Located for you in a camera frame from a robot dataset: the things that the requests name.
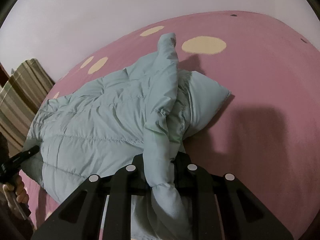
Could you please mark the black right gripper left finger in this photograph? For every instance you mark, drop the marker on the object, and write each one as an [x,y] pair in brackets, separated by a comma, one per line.
[100,208]

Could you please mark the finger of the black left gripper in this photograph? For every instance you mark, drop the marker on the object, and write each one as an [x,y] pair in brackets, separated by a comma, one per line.
[25,155]

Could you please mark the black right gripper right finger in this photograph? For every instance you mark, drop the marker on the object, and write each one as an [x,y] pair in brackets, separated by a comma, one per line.
[222,207]

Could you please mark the light blue puffer jacket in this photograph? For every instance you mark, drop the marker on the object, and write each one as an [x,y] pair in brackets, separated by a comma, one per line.
[146,109]

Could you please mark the left hand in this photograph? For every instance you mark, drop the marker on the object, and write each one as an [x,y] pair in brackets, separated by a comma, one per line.
[19,189]

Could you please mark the striped curtain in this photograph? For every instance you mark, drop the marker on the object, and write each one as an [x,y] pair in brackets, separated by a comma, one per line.
[21,98]

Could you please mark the pink polka dot bedsheet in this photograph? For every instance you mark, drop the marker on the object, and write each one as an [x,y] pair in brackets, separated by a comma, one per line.
[267,131]

